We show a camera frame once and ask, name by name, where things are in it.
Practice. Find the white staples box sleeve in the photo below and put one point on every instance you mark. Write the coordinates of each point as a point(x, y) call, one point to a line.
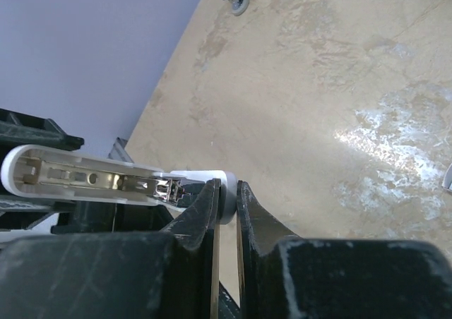
point(447, 180)

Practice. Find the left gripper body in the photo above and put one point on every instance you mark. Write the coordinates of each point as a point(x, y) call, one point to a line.
point(25, 217)

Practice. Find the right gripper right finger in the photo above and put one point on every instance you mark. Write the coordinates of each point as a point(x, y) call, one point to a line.
point(282, 275)

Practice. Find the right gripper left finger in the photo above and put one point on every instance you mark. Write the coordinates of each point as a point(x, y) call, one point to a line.
point(171, 273)

